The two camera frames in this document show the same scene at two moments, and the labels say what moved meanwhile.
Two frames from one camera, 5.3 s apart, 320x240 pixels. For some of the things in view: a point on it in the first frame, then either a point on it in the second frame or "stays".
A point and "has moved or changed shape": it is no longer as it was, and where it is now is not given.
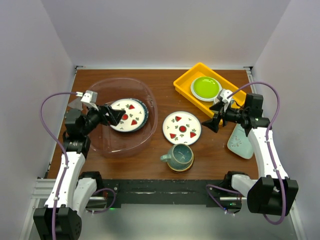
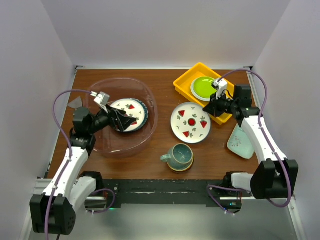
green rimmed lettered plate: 136,115 stays
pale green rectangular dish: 239,143 stays
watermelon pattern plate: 135,116 stays
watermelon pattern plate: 182,127 has moved or changed shape
